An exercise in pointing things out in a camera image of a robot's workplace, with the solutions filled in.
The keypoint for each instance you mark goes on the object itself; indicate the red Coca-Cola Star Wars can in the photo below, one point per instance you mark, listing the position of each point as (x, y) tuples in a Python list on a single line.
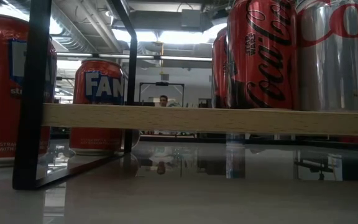
[(219, 77), (259, 62)]

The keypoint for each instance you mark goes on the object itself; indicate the silver Diet Coke can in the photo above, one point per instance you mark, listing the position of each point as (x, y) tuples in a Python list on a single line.
[(331, 77)]

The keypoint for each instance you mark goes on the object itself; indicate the light wooden shelf board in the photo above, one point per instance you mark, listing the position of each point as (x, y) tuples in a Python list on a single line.
[(197, 118)]

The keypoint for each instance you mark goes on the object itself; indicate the person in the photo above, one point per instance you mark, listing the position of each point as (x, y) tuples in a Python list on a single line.
[(163, 100)]

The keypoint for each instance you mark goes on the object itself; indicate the long ceiling light bar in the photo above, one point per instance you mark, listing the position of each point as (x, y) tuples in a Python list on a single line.
[(185, 58)]

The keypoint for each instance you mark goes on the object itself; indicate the blue silver Red Bull can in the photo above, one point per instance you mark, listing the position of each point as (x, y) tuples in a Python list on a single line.
[(235, 140)]

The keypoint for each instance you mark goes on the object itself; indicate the grey ceiling unit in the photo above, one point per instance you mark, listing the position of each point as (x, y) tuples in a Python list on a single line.
[(191, 20)]

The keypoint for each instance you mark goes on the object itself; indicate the black metal shelf frame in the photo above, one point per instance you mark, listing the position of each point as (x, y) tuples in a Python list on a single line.
[(31, 93)]

